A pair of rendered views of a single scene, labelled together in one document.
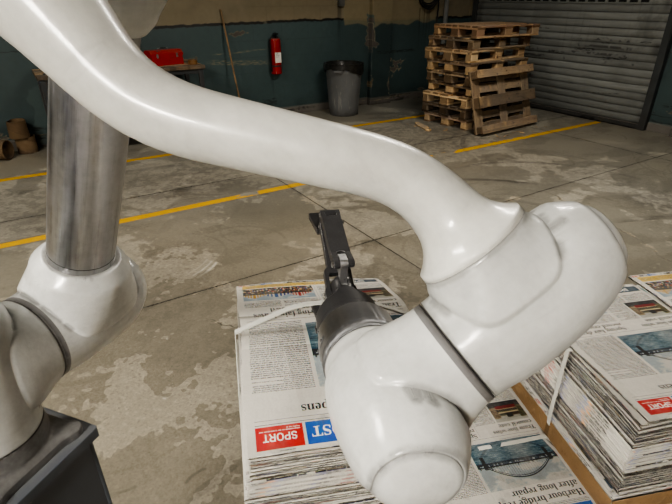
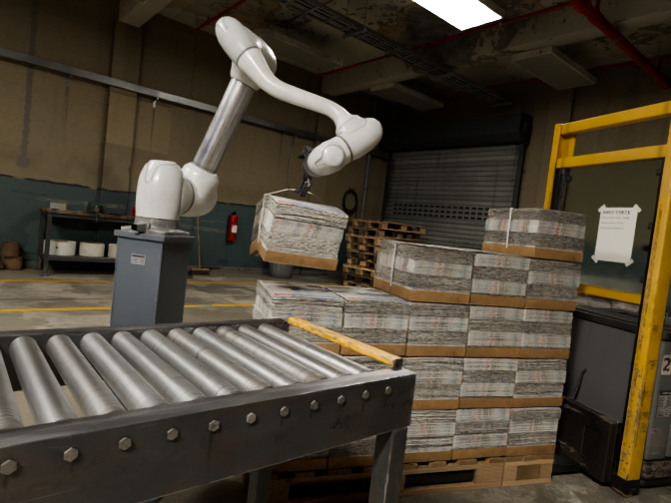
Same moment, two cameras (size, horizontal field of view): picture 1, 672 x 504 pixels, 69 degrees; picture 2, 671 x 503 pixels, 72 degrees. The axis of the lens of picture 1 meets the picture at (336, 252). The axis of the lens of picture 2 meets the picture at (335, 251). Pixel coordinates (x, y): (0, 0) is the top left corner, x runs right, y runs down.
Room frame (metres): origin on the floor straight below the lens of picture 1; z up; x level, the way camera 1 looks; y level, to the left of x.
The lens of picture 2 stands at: (-1.27, 0.10, 1.10)
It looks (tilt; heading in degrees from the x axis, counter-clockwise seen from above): 3 degrees down; 352
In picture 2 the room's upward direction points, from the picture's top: 7 degrees clockwise
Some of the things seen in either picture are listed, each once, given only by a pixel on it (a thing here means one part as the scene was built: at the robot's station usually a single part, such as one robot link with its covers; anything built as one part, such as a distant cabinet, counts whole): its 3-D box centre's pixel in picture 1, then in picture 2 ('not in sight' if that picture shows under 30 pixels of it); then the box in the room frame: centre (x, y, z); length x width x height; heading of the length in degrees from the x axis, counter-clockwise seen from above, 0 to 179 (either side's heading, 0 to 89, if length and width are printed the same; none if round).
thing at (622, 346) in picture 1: (639, 339); (425, 245); (0.75, -0.58, 1.06); 0.37 x 0.29 x 0.01; 11
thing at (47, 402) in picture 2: not in sight; (38, 382); (-0.43, 0.47, 0.77); 0.47 x 0.05 x 0.05; 32
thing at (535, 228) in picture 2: not in sight; (517, 338); (0.88, -1.16, 0.65); 0.39 x 0.30 x 1.29; 12
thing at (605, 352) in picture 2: not in sight; (627, 385); (1.04, -1.95, 0.40); 0.69 x 0.55 x 0.80; 12
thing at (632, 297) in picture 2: not in sight; (596, 290); (0.97, -1.63, 0.92); 0.57 x 0.01 x 0.05; 12
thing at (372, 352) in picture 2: not in sight; (337, 338); (-0.08, -0.09, 0.81); 0.43 x 0.03 x 0.02; 32
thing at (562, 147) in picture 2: not in sight; (545, 272); (1.29, -1.52, 0.97); 0.09 x 0.09 x 1.75; 12
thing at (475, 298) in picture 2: not in sight; (473, 293); (0.82, -0.87, 0.86); 0.38 x 0.29 x 0.04; 11
